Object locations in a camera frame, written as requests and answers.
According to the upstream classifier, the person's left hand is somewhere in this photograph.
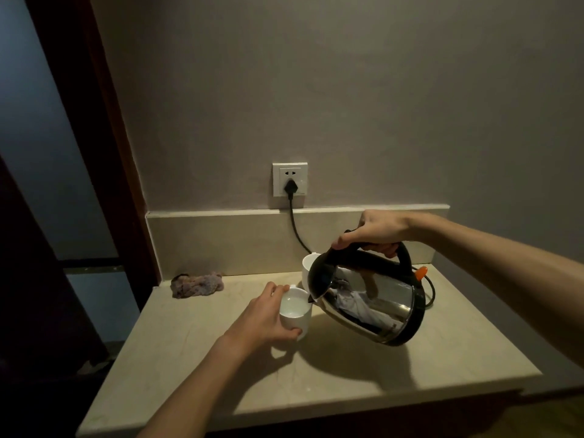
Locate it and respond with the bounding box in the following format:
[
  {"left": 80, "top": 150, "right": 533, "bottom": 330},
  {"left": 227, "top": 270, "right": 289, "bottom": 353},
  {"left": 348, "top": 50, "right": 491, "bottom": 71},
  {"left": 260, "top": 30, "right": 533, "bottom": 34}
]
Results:
[{"left": 218, "top": 281, "right": 304, "bottom": 361}]

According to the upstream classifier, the person's right hand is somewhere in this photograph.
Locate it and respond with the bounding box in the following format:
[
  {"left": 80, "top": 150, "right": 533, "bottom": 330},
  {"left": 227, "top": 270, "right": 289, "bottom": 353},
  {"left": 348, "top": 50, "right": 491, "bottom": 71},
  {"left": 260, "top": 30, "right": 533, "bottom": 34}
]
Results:
[{"left": 331, "top": 209, "right": 429, "bottom": 259}]

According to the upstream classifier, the white cup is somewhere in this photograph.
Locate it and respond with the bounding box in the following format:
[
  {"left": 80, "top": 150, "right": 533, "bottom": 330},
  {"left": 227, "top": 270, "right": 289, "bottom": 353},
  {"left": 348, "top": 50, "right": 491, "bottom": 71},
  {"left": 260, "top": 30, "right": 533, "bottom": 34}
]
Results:
[
  {"left": 301, "top": 252, "right": 322, "bottom": 290},
  {"left": 278, "top": 285, "right": 314, "bottom": 341}
]

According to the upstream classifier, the steel kettle with black handle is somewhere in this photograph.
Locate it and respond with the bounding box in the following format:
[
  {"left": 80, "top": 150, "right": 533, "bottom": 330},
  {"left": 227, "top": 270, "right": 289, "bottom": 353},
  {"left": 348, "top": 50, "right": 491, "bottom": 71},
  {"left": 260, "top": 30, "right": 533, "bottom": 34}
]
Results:
[{"left": 307, "top": 230, "right": 429, "bottom": 347}]

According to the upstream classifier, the person's right forearm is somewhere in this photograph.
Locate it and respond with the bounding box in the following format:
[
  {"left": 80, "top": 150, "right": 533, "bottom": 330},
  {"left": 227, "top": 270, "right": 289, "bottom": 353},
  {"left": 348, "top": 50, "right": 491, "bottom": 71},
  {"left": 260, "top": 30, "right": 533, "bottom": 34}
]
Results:
[{"left": 422, "top": 212, "right": 584, "bottom": 368}]

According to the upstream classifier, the person's left forearm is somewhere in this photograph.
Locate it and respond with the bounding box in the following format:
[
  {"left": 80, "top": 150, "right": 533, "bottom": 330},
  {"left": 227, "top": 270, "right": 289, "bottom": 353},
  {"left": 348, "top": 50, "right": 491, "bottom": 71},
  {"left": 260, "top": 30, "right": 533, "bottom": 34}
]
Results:
[{"left": 136, "top": 337, "right": 254, "bottom": 438}]

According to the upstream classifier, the beige stone countertop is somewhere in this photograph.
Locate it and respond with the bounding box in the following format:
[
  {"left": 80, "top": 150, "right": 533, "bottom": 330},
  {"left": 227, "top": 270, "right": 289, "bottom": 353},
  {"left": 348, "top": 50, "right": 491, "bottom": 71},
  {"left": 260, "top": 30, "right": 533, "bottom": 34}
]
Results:
[{"left": 76, "top": 264, "right": 544, "bottom": 438}]

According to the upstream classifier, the crumpled purple-grey cloth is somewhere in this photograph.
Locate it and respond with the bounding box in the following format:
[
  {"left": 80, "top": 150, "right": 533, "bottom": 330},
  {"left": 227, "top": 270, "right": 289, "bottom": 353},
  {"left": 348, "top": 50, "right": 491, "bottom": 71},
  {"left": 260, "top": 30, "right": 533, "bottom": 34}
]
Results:
[{"left": 170, "top": 272, "right": 224, "bottom": 300}]

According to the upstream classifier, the beige stone backsplash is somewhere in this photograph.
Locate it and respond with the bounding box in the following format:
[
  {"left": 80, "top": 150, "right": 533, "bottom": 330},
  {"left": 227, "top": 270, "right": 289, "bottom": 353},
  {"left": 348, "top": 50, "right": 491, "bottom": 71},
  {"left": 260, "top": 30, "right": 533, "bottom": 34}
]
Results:
[{"left": 145, "top": 204, "right": 451, "bottom": 281}]

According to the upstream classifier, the dark wooden door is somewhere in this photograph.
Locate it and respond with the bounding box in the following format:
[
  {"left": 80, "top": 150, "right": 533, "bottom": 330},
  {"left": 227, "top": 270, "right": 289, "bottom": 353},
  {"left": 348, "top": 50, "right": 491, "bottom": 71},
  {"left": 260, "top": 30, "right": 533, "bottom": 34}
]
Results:
[{"left": 0, "top": 155, "right": 110, "bottom": 438}]

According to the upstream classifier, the frosted glass door panel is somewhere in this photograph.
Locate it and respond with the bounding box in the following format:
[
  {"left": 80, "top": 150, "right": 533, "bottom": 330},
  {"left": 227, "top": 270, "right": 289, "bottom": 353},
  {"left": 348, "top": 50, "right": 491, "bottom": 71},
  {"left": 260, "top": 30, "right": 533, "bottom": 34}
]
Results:
[{"left": 0, "top": 0, "right": 140, "bottom": 342}]

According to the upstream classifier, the black power plug and cable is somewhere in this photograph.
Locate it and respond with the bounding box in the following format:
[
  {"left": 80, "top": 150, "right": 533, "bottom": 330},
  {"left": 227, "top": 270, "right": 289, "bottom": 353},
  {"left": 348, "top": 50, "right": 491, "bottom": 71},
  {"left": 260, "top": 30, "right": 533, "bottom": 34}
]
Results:
[{"left": 283, "top": 178, "right": 437, "bottom": 310}]

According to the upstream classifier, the white wall socket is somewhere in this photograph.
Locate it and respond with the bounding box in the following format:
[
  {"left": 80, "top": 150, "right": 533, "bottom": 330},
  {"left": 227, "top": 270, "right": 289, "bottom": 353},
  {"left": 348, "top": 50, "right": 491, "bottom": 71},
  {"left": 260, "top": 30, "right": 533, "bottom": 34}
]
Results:
[{"left": 272, "top": 162, "right": 309, "bottom": 198}]

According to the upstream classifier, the dark wooden door frame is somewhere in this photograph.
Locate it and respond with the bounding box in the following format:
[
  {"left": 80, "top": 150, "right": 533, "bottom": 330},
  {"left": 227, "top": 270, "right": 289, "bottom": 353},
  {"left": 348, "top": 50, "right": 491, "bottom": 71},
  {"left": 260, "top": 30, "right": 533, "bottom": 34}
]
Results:
[{"left": 25, "top": 0, "right": 161, "bottom": 311}]

